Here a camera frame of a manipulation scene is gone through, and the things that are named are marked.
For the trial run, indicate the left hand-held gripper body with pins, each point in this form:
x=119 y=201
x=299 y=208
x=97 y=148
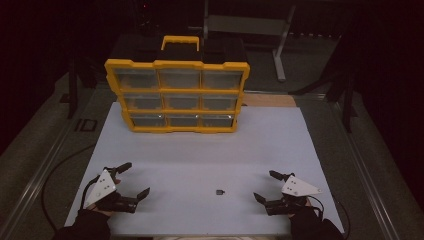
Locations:
x=101 y=190

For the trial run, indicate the black metal stand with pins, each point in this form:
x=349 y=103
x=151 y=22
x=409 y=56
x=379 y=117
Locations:
x=348 y=100
x=72 y=96

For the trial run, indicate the person's left hand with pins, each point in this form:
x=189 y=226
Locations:
x=98 y=210

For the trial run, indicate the yellow black organizer cabinet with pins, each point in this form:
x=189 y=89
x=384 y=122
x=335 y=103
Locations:
x=180 y=90

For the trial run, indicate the wooden board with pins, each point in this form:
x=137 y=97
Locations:
x=268 y=100

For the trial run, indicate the black rectangular floor socket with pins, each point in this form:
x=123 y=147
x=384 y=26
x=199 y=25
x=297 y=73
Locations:
x=86 y=125

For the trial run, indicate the grid of clear drawers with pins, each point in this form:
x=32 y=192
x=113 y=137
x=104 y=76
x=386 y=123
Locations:
x=181 y=79

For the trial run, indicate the aluminium rail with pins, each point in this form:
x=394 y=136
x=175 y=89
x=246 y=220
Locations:
x=366 y=186
x=33 y=187

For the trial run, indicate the person's right hand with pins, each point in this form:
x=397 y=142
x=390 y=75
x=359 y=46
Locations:
x=308 y=204

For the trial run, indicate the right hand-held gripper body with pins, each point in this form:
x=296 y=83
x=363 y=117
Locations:
x=300 y=187

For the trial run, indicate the small black part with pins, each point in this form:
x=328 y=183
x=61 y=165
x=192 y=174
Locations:
x=220 y=192

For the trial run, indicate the grey metal desk frame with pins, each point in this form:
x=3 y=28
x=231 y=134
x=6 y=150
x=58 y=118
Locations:
x=246 y=25

